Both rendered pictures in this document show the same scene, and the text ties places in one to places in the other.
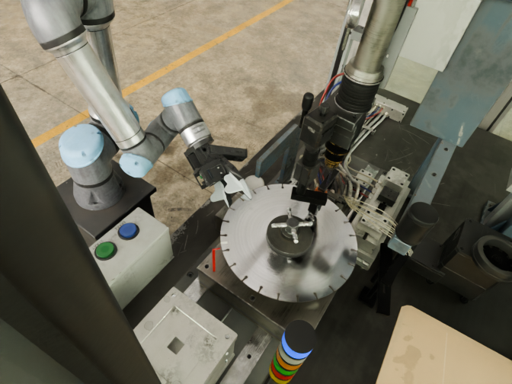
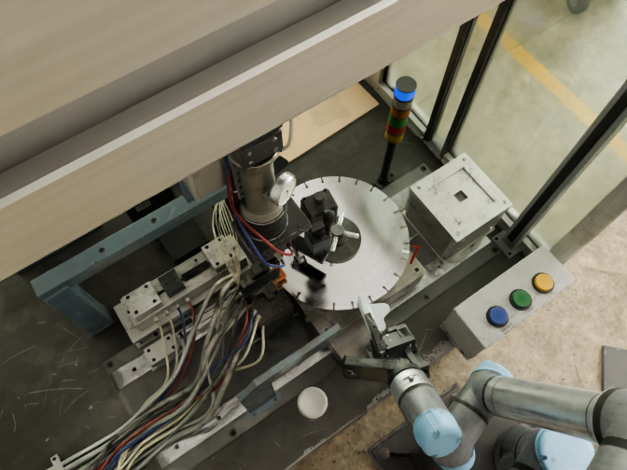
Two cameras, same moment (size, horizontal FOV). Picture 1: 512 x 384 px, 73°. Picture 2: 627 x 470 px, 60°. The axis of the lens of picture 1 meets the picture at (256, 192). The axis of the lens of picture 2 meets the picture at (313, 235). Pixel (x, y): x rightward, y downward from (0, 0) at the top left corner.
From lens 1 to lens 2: 1.04 m
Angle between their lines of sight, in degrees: 63
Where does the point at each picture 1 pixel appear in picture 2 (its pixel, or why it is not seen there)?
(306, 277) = (340, 195)
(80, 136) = (569, 458)
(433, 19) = not seen: hidden behind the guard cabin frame
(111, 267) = (513, 279)
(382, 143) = (59, 429)
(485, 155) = not seen: outside the picture
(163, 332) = (469, 208)
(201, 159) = (410, 353)
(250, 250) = (382, 236)
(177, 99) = (440, 414)
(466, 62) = not seen: hidden behind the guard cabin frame
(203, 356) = (440, 182)
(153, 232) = (470, 308)
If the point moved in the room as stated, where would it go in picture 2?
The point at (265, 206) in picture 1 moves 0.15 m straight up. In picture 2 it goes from (347, 280) to (352, 255)
